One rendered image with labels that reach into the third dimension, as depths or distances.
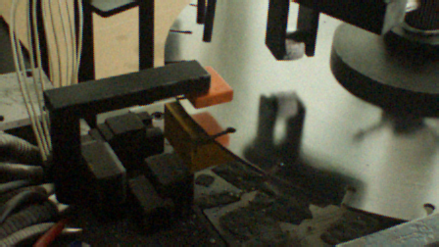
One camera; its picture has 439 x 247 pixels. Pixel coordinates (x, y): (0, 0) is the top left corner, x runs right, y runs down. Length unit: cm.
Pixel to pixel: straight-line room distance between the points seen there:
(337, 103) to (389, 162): 6
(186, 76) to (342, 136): 9
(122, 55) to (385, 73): 46
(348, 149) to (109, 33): 55
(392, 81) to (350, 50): 4
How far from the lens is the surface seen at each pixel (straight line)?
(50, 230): 46
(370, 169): 45
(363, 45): 54
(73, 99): 43
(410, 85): 51
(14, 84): 62
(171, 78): 45
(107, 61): 91
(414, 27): 53
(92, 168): 49
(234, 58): 53
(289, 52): 50
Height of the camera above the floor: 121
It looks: 35 degrees down
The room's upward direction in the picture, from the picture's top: 4 degrees clockwise
